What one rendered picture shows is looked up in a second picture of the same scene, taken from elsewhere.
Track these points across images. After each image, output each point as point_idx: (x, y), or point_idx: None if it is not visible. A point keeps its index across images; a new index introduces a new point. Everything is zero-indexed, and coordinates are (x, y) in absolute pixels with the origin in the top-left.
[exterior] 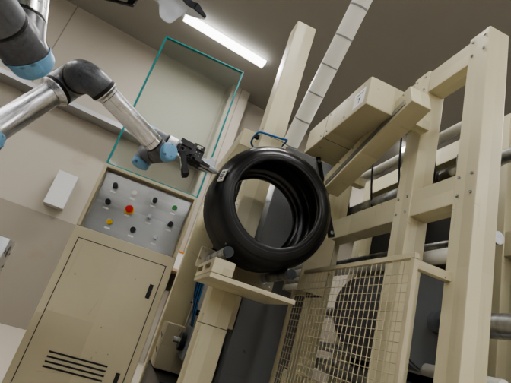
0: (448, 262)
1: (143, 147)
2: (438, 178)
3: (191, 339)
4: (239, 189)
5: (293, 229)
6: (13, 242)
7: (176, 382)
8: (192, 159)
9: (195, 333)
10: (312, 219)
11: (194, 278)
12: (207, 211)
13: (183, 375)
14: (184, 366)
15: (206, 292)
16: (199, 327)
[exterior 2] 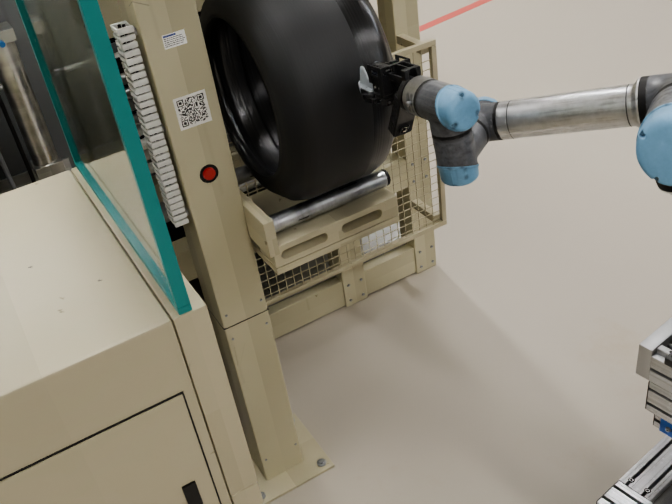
0: (397, 24)
1: (474, 141)
2: None
3: (237, 350)
4: (159, 65)
5: (218, 74)
6: (651, 334)
7: (249, 403)
8: None
9: (256, 331)
10: (230, 37)
11: (279, 271)
12: (359, 155)
13: (277, 375)
14: (262, 374)
15: (218, 283)
16: (267, 316)
